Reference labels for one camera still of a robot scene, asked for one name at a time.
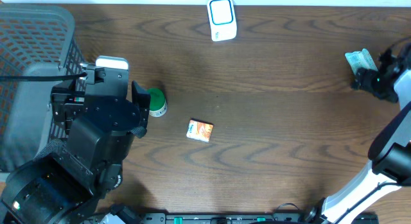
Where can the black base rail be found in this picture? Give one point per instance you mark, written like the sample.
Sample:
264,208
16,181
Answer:
161,218

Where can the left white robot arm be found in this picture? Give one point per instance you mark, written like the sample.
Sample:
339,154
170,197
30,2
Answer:
102,112

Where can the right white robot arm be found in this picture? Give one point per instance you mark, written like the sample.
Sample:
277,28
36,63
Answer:
388,166

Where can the grey plastic shopping basket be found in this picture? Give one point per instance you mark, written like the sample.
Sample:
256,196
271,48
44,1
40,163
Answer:
35,41

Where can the green lid jar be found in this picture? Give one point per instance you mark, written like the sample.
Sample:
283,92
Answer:
158,103

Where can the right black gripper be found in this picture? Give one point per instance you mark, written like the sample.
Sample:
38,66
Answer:
367,83

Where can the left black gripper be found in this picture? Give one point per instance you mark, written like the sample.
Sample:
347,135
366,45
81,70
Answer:
63,101

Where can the light blue wipes packet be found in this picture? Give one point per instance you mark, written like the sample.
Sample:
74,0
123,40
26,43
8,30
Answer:
360,60

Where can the small orange tissue pack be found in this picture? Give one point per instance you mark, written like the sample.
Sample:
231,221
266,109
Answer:
200,131

